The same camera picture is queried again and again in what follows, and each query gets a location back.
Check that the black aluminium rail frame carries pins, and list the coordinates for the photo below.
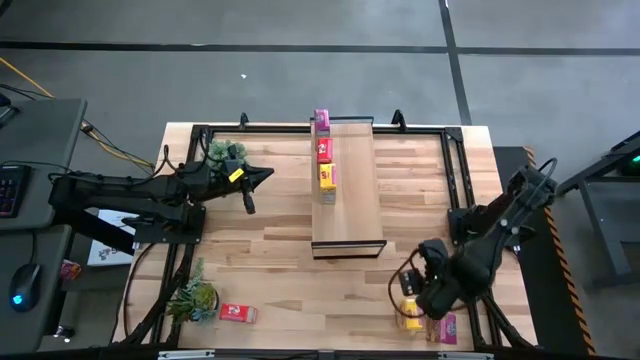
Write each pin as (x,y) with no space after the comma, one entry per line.
(270,129)

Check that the grey metal stand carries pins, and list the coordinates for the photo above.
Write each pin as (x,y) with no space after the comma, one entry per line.
(600,220)

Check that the white printed sheet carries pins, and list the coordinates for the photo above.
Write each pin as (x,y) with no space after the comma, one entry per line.
(102,250)

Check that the black mat with hazard stripes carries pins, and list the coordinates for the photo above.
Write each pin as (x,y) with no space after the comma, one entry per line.
(550,280)

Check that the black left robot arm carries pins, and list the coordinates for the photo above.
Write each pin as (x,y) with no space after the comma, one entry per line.
(125,192)

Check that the Froot Loops cereal box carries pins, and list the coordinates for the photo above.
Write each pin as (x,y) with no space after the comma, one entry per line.
(324,150)
(238,313)

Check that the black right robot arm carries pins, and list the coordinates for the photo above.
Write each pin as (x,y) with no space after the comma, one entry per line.
(500,235)

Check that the spiky green succulent plant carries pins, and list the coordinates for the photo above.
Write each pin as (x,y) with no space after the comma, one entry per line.
(195,300)

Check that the silver metal bracket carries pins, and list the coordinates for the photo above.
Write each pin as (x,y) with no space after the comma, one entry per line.
(186,355)
(465,356)

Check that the Raisin Bran cereal box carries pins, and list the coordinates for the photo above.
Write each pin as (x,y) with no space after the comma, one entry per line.
(442,329)
(321,120)

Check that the black backlit keyboard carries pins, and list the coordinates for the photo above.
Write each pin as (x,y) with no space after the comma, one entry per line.
(12,190)

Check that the Corn Pops cereal box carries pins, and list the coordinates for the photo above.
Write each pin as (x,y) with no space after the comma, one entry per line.
(409,320)
(327,177)

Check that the yellow tag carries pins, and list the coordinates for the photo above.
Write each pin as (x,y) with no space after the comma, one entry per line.
(236,175)

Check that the wooden shelf with black frame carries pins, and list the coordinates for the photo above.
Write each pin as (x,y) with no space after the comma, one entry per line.
(352,200)

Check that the pink snack bag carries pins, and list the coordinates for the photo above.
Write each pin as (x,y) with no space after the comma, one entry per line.
(70,270)

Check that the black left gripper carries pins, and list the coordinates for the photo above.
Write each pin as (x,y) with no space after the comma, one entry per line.
(246,195)

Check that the grey desk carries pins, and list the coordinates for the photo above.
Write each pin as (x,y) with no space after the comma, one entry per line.
(30,330)
(40,145)

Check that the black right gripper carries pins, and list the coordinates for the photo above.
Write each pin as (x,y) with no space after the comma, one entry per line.
(440,300)

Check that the round green plant, white pot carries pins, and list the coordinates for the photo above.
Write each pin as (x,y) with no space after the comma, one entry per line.
(220,150)

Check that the black computer mouse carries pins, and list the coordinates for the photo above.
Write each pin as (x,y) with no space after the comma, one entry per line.
(25,285)

